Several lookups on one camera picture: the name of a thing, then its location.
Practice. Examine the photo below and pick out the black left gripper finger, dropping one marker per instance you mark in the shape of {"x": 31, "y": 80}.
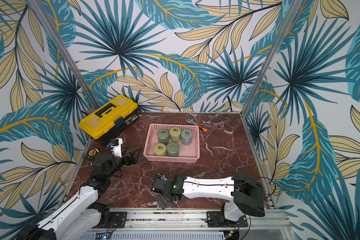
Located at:
{"x": 135, "y": 156}
{"x": 128, "y": 160}

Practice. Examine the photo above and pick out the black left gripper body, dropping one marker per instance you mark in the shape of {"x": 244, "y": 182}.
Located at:
{"x": 117, "y": 163}

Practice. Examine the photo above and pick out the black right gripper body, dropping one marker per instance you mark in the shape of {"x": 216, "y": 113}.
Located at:
{"x": 157, "y": 186}

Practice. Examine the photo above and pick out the yellow-green canister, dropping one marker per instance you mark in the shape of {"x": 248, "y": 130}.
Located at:
{"x": 175, "y": 134}
{"x": 160, "y": 150}

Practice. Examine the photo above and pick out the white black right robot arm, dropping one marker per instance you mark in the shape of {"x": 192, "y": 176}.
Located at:
{"x": 243, "y": 194}

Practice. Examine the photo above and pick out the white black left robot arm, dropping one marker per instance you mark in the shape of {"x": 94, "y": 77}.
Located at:
{"x": 82, "y": 212}

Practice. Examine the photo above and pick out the dark green back-left canister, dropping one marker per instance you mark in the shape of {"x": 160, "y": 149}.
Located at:
{"x": 163, "y": 136}

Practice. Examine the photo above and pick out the pink perforated plastic basket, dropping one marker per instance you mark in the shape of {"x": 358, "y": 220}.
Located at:
{"x": 187, "y": 154}

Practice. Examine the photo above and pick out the blue back-right canister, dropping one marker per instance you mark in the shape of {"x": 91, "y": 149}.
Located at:
{"x": 186, "y": 137}

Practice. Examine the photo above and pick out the yellow black tape measure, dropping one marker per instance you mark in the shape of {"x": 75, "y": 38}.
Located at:
{"x": 92, "y": 152}

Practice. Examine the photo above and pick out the yellow black plastic toolbox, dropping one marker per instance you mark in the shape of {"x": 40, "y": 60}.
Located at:
{"x": 110, "y": 120}

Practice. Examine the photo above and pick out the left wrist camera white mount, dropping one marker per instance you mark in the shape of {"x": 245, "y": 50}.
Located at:
{"x": 116, "y": 147}

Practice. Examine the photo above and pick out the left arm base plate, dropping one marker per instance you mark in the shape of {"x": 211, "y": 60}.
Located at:
{"x": 115, "y": 219}

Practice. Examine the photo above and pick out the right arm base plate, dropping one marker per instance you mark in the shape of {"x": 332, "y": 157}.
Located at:
{"x": 215, "y": 219}

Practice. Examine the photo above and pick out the adjustable wrench orange handle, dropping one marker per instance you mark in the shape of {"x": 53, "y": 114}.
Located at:
{"x": 192, "y": 122}

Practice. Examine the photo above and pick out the aluminium front rail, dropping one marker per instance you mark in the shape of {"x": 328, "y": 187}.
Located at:
{"x": 275, "y": 224}

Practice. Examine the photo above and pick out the left aluminium frame post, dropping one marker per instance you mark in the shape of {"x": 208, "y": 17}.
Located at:
{"x": 47, "y": 22}

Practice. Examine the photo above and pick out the aluminium frame post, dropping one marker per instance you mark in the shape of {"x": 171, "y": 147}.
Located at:
{"x": 47, "y": 22}
{"x": 279, "y": 37}

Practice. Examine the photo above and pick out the right aluminium frame post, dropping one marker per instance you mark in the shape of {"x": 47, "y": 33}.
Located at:
{"x": 279, "y": 37}

